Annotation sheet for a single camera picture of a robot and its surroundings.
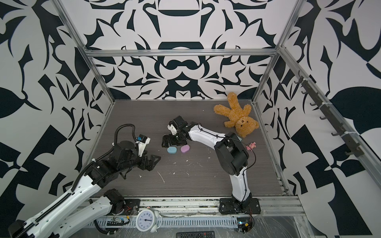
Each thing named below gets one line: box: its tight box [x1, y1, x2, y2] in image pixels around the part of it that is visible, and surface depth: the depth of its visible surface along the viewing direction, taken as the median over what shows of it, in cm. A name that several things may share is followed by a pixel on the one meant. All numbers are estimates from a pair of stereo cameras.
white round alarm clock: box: [135, 208, 162, 233], surface depth 70 cm
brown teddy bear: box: [213, 92, 260, 138], surface depth 104 cm
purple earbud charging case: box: [180, 144, 191, 154], surface depth 93 cm
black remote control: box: [176, 231, 216, 238], surface depth 68 cm
